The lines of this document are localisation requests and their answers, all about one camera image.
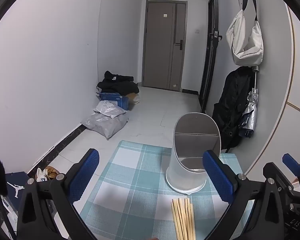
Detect white crumpled plastic bag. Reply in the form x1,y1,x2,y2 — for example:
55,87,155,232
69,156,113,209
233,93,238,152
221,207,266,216
36,167,49,182

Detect grey door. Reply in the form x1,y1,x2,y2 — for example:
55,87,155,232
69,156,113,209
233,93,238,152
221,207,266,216
143,0,188,90

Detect silver folded umbrella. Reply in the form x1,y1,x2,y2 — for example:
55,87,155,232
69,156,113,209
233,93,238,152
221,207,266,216
240,66,260,138

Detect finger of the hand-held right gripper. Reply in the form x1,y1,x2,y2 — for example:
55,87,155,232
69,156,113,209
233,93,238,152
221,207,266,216
263,163,288,184
282,153,300,193

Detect brown cardboard box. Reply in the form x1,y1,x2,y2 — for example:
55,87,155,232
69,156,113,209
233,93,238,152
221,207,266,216
126,92,140,104

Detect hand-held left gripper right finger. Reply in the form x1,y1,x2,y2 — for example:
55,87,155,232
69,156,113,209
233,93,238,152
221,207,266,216
202,150,287,240

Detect chopsticks standing in holder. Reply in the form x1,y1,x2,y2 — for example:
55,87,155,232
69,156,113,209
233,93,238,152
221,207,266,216
94,100,127,117

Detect dark blue shoe box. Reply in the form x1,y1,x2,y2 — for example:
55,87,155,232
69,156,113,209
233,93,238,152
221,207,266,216
4,171,30,205

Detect black door frame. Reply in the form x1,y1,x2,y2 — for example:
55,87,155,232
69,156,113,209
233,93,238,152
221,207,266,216
199,0,223,113

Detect grey plastic parcel bag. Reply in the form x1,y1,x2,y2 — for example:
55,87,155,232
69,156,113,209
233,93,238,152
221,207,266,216
81,111,129,140

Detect pile of wooden chopsticks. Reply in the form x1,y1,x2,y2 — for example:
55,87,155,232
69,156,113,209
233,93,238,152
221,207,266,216
171,198,196,240

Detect black clothes pile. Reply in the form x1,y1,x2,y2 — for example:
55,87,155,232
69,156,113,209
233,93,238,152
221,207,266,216
97,71,140,95

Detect blue checkered table mat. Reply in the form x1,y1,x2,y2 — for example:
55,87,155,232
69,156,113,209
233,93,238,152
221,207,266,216
80,140,255,240

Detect white grey utensil holder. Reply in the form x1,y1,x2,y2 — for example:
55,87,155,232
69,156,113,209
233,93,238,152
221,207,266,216
166,112,220,195

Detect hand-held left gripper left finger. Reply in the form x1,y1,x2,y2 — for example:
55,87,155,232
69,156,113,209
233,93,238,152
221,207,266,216
16,148,100,240

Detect black hanging jacket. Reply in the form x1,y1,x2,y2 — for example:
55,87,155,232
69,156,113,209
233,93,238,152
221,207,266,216
212,66,255,153

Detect white shoulder bag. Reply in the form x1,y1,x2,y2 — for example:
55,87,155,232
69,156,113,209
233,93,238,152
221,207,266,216
226,0,263,67

